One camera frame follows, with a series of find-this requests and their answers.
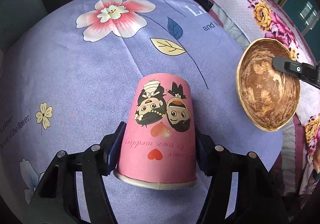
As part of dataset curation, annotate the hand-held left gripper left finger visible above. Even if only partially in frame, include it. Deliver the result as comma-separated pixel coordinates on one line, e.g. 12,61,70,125
25,121,127,224

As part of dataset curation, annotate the brown coconut shell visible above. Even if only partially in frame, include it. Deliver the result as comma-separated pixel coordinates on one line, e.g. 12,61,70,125
236,38,301,132

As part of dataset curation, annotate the pink paper cup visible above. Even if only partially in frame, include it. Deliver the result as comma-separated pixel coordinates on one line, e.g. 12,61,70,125
113,73,198,191

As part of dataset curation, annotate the purple floral tablecloth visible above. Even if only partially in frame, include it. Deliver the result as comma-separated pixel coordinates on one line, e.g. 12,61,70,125
0,0,284,224

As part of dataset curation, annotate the grey curtain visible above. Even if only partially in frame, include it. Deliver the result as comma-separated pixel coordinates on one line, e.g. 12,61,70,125
0,0,98,49

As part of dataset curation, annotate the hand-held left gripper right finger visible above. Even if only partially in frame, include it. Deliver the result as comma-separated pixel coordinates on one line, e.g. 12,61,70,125
195,129,289,224

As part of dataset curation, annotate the pink grey padded quilt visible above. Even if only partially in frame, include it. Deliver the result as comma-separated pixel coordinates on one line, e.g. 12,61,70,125
209,1,250,49

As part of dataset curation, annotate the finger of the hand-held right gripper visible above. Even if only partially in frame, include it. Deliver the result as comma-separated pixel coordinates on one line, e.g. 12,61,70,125
272,56,320,89

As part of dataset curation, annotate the dark teal cabinet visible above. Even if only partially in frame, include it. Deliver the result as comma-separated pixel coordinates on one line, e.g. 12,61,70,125
275,0,320,42

